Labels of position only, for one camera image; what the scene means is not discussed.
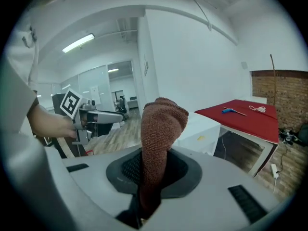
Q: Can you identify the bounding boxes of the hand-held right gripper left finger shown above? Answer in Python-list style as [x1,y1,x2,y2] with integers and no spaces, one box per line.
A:
[105,148,143,196]

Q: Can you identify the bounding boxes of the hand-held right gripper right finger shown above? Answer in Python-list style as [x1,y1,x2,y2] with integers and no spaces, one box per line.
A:
[160,149,203,199]

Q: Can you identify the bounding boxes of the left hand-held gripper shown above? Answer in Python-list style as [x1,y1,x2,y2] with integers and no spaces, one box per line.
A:
[59,88,124,146]

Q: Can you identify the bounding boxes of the brown cleaning cloth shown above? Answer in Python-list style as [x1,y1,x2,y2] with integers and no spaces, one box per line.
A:
[138,97,190,220]

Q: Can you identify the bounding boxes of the person's left forearm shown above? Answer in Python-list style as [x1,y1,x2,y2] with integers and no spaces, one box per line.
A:
[26,103,78,139]

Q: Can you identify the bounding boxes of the person's left hand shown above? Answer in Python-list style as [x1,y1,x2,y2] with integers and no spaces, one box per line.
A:
[80,111,99,130]

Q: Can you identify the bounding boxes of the white paper notice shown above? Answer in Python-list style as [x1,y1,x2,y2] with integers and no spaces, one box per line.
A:
[90,85,101,105]

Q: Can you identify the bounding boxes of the frosted glass partition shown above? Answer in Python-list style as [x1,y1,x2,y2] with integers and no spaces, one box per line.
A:
[38,65,109,111]

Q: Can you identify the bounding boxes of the black office chair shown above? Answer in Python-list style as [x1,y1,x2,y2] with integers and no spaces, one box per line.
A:
[115,95,128,115]

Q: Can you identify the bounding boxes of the white office desk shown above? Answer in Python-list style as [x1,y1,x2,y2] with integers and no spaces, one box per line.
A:
[127,96,140,109]

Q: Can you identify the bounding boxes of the white table with red cover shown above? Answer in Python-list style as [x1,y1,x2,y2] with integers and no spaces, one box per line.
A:
[194,99,281,178]

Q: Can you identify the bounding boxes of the white power strip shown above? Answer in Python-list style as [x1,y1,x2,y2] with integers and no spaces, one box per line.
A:
[270,163,280,179]

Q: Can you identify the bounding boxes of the dark backpack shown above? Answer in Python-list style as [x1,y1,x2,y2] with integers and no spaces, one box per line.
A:
[297,124,308,145]

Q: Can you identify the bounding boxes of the thin wooden stick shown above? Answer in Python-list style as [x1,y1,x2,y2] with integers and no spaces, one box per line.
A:
[269,53,278,105]

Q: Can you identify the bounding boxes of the blue handled squeegee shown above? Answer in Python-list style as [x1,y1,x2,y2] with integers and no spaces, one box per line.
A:
[221,106,247,117]

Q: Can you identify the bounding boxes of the wall sign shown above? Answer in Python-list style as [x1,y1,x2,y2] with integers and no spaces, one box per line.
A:
[143,54,150,78]

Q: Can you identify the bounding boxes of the white extension cable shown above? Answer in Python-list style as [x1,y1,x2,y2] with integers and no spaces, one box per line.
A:
[271,176,282,195]

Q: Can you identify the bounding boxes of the coiled white cord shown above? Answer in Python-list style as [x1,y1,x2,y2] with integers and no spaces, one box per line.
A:
[248,104,268,114]

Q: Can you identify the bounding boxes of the tangle of black cables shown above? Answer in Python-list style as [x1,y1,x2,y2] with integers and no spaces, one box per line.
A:
[279,128,301,146]

